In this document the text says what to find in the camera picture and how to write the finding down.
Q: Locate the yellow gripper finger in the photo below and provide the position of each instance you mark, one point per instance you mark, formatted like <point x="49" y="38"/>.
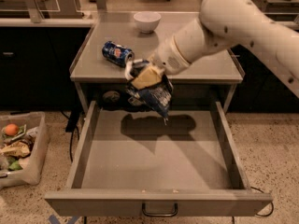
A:
<point x="146" y="76"/>

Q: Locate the blue chip bag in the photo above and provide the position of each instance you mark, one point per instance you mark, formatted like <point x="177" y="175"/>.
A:
<point x="157" y="97"/>

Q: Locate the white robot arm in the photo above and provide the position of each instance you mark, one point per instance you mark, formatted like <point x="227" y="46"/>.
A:
<point x="222" y="24"/>

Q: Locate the black items under counter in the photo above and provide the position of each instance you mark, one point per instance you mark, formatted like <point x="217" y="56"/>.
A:
<point x="120" y="100"/>

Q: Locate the grey counter cabinet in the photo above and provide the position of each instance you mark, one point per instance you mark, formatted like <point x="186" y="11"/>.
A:
<point x="91" y="67"/>

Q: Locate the grey open drawer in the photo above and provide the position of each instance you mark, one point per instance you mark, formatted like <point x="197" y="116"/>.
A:
<point x="126" y="159"/>

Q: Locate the blue soda can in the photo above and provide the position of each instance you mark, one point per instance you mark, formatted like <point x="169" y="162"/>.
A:
<point x="117" y="54"/>

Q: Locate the white bowl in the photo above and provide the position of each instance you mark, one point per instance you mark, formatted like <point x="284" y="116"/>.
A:
<point x="147" y="21"/>

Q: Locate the clear plastic bin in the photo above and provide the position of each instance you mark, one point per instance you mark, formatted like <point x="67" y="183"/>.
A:
<point x="15" y="171"/>

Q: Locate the crumpled snack wrapper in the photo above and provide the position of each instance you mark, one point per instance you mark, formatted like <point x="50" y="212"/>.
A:
<point x="17" y="149"/>

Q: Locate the orange fruit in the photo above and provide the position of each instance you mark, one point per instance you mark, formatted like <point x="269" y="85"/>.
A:
<point x="11" y="129"/>

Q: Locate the black drawer handle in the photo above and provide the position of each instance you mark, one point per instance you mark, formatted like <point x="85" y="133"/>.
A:
<point x="159" y="210"/>

